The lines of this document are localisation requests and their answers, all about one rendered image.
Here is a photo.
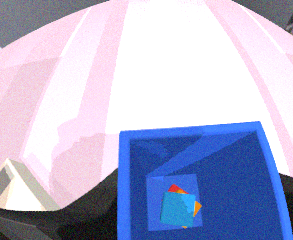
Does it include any blue square cup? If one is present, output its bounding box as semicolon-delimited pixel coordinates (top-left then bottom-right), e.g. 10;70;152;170
117;121;293;240

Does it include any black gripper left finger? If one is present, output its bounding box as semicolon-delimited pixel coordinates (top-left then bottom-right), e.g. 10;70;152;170
0;167;118;240

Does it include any small teal block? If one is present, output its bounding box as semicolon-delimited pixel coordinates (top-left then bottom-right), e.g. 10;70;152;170
159;191;195;228

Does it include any beige shallow tray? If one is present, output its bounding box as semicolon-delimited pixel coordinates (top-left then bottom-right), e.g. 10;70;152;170
0;157;61;212

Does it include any small orange block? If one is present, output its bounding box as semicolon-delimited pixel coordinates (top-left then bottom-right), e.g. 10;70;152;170
175;189;202;217

